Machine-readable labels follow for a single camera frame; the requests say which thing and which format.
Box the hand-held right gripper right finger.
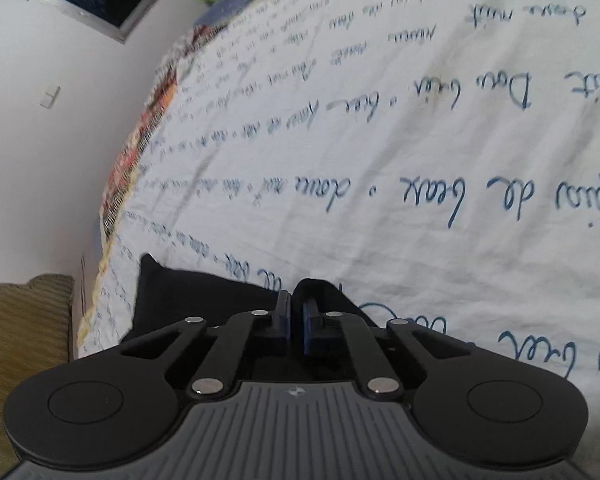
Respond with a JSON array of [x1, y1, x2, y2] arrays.
[[300, 298, 474, 402]]

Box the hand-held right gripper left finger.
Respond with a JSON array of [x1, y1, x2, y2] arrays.
[[120, 290, 293, 401]]

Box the black pants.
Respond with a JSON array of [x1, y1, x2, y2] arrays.
[[121, 254, 381, 357]]

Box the white bed sheet with script print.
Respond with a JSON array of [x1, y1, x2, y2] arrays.
[[77, 0, 600, 411]]

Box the colourful patterned quilt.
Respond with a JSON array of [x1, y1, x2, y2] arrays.
[[77, 25, 216, 358]]

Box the olive striped cushion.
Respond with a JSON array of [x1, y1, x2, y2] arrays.
[[0, 273, 77, 480]]

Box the white wall light switch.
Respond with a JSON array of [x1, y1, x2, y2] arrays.
[[38, 84, 62, 110]]

